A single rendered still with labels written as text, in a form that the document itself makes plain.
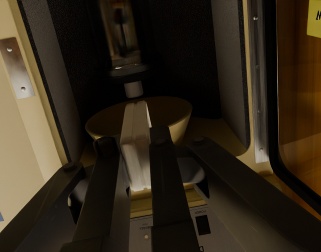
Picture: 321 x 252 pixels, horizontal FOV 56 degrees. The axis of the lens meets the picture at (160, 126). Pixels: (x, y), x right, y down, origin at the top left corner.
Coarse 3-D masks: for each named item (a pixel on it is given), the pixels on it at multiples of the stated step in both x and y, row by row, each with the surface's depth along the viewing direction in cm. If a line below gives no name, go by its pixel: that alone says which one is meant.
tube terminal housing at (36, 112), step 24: (0, 0) 33; (0, 24) 34; (24, 48) 38; (24, 120) 38; (48, 120) 41; (192, 120) 57; (216, 120) 55; (48, 144) 40; (240, 144) 45; (48, 168) 41; (264, 168) 44; (144, 192) 44
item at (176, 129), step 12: (156, 96) 57; (168, 96) 56; (108, 108) 55; (120, 108) 57; (156, 108) 57; (168, 108) 55; (180, 108) 53; (96, 120) 52; (108, 120) 55; (120, 120) 56; (156, 120) 57; (168, 120) 55; (180, 120) 44; (96, 132) 50; (108, 132) 54; (120, 132) 56; (180, 132) 46
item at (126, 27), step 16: (96, 0) 39; (112, 0) 39; (128, 0) 40; (144, 0) 42; (96, 16) 40; (112, 16) 40; (128, 16) 40; (144, 16) 42; (96, 32) 42; (112, 32) 41; (128, 32) 41; (144, 32) 42; (96, 48) 43; (112, 48) 42; (128, 48) 42; (144, 48) 43; (96, 64) 47; (112, 64) 43; (128, 64) 42; (160, 64) 45
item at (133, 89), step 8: (144, 72) 44; (152, 72) 45; (112, 80) 44; (120, 80) 44; (128, 80) 44; (136, 80) 44; (128, 88) 47; (136, 88) 47; (128, 96) 48; (136, 96) 48
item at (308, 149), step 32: (288, 0) 29; (320, 0) 25; (288, 32) 30; (320, 32) 26; (288, 64) 32; (320, 64) 27; (288, 96) 33; (320, 96) 28; (288, 128) 35; (320, 128) 29; (288, 160) 36; (320, 160) 30; (320, 192) 31
